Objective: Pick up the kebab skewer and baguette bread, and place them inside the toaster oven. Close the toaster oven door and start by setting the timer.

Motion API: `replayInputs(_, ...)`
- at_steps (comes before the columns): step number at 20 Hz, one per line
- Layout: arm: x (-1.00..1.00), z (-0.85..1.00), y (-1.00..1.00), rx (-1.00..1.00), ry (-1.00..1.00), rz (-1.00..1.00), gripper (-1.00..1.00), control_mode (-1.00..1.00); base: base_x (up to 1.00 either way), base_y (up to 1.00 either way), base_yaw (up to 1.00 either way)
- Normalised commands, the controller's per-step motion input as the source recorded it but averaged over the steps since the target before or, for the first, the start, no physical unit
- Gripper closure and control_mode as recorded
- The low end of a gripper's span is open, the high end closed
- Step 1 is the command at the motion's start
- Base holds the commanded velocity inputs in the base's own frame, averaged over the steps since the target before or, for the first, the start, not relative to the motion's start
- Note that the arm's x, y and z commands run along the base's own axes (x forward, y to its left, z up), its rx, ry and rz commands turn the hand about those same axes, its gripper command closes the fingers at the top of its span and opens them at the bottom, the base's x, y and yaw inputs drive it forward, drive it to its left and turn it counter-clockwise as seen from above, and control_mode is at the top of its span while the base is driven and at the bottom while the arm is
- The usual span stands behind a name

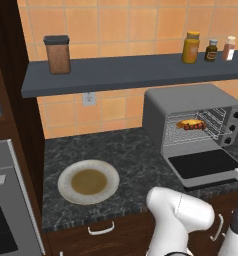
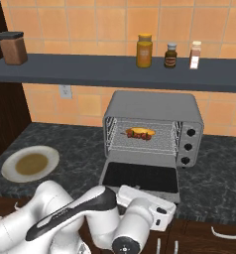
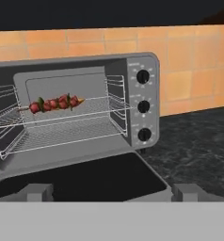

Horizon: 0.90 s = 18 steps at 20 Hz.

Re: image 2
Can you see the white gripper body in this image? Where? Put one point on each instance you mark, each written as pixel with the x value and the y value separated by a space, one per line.
pixel 140 195

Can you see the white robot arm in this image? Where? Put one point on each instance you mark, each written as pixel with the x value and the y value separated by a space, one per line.
pixel 57 211

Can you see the toaster oven glass door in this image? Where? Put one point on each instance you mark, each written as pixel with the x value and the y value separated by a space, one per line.
pixel 140 177

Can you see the black toaster oven knob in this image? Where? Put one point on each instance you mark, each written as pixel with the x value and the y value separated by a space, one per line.
pixel 188 147
pixel 191 132
pixel 185 161

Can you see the kebab skewer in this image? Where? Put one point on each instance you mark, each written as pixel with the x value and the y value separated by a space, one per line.
pixel 140 135

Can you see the silver toaster oven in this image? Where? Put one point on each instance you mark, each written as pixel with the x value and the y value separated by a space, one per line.
pixel 153 105

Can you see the dark wood drawer front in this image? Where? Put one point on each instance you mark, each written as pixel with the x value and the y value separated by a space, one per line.
pixel 202 239

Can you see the white plate with brown centre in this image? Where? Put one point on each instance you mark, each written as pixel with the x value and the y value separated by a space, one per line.
pixel 30 164

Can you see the dark brown bottle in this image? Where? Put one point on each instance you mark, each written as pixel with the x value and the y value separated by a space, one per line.
pixel 170 58

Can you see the yellow jar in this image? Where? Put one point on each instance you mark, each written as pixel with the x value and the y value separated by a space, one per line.
pixel 144 51

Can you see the white and brown spice shaker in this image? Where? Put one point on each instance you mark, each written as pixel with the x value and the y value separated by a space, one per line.
pixel 195 56

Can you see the dark wood tall cabinet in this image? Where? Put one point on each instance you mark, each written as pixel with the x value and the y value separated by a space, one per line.
pixel 4 109

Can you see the brown jar with black lid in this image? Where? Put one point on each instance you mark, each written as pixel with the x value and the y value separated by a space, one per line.
pixel 13 49

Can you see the white wall socket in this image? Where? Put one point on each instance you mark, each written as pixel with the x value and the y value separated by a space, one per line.
pixel 65 91

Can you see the dark grey wall shelf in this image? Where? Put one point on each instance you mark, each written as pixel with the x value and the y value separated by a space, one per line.
pixel 90 71

